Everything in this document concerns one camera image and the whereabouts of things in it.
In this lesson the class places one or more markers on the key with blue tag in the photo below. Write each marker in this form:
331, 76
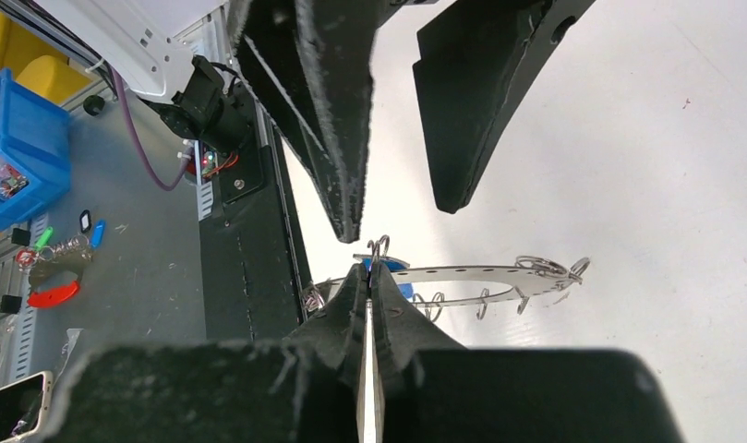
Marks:
393, 265

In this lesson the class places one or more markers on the blue storage bin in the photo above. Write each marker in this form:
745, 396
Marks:
34, 140

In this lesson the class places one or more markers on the bunch of coloured key tags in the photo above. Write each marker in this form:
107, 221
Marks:
54, 270

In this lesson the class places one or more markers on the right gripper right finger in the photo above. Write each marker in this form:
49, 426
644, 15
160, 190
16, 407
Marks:
401, 333

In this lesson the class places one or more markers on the round metal keyring disc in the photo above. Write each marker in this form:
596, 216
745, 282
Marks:
452, 404

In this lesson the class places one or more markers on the left white cable duct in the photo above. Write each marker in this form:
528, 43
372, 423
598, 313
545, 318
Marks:
205, 199

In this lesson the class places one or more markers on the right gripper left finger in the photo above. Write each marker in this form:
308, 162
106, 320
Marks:
336, 334

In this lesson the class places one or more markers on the smartphone with light case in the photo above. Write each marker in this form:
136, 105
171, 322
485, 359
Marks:
25, 406

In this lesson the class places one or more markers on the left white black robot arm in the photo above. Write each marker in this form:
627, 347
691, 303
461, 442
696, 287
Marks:
183, 88

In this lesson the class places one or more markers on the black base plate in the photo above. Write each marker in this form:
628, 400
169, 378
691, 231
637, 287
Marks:
253, 258

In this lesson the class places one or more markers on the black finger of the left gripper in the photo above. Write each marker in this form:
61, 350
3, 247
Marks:
307, 63
478, 59

